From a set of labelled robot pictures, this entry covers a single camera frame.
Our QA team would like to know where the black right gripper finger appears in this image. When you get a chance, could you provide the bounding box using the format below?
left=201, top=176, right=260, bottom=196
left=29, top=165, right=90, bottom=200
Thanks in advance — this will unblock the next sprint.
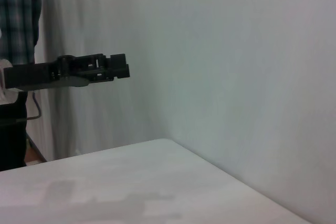
left=58, top=53, right=127, bottom=69
left=62, top=63, right=131, bottom=82

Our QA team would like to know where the person in plaid shirt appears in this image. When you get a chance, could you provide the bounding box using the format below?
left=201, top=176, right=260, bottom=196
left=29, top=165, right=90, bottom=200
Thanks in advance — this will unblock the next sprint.
left=0, top=0, right=43, bottom=173

